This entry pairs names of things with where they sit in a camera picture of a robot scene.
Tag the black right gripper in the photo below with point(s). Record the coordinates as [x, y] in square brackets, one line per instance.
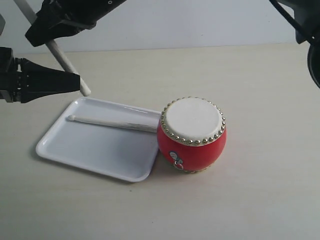
[66, 18]

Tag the red small drum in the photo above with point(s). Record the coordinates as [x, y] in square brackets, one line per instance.
[191, 133]

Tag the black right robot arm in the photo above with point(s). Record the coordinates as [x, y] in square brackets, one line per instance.
[304, 17]

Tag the white drumstick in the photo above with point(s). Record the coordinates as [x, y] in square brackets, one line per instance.
[114, 124]
[53, 47]

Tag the white rectangular tray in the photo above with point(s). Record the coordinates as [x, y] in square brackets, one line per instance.
[124, 154]

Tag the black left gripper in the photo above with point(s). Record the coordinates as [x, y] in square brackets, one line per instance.
[22, 80]

